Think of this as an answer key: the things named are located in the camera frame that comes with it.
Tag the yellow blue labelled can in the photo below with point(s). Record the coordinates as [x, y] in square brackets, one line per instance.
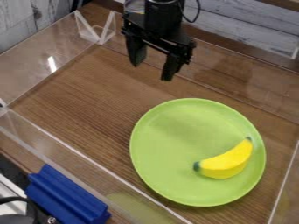
[135, 6]

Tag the blue plastic clamp block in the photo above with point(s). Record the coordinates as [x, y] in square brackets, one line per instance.
[64, 199]

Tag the clear acrylic enclosure wall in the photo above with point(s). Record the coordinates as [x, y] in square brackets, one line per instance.
[31, 144]

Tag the green plate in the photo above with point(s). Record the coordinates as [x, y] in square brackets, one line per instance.
[180, 132]

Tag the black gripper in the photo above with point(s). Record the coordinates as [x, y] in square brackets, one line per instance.
[158, 28]

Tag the clear acrylic triangular bracket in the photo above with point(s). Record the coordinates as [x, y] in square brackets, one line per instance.
[95, 33]

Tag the yellow toy banana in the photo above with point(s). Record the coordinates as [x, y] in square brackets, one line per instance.
[227, 164]

